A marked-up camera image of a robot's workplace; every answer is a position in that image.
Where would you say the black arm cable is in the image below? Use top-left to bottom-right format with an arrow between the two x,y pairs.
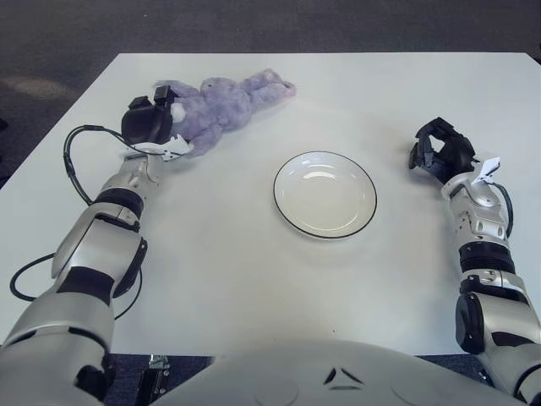
492,181 -> 515,238
8,123 -> 145,322

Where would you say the purple plush bunny doll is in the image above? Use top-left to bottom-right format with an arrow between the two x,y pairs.
154,68 -> 297,160

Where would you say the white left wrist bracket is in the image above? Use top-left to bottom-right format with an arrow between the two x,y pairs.
124,134 -> 194,163

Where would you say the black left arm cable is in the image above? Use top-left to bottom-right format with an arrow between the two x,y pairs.
8,123 -> 145,322

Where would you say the metal table leg bracket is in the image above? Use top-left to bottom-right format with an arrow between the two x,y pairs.
145,354 -> 170,406

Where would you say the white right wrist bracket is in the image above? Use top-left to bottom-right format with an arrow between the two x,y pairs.
473,156 -> 502,185

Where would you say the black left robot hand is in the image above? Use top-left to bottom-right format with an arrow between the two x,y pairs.
120,84 -> 177,147

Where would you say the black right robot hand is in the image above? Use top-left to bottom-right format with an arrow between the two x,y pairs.
407,117 -> 477,184

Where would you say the white plate with black rim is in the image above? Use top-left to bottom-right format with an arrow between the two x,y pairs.
272,151 -> 378,242

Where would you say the grey robot torso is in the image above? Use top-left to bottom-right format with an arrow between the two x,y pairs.
147,337 -> 529,406

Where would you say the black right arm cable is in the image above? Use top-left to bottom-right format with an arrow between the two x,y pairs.
492,181 -> 515,238

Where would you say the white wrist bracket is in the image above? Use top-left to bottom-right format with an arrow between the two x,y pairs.
124,134 -> 194,163
473,156 -> 502,185

